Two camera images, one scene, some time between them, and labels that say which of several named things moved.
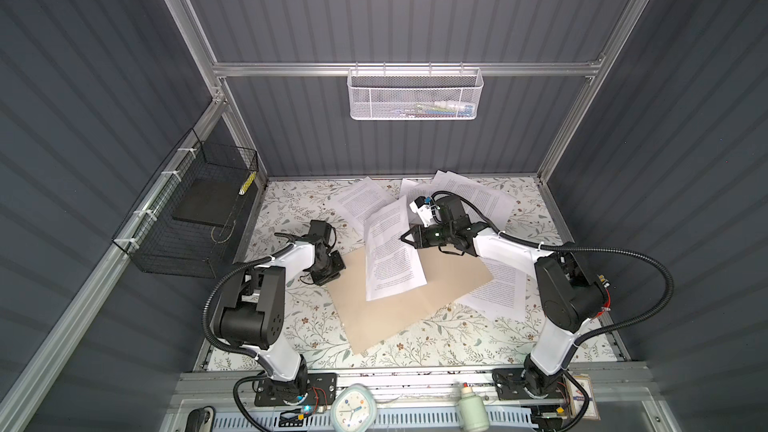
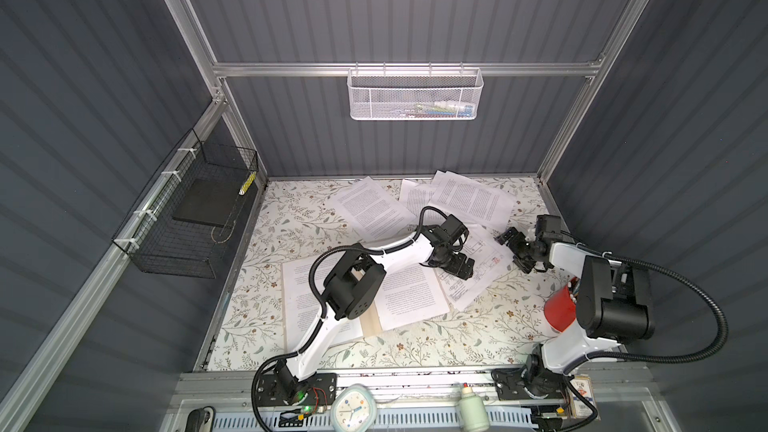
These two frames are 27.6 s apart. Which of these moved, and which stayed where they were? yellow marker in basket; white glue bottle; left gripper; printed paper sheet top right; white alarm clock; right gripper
Moved: right gripper; left gripper
Stayed: printed paper sheet top right; yellow marker in basket; white alarm clock; white glue bottle
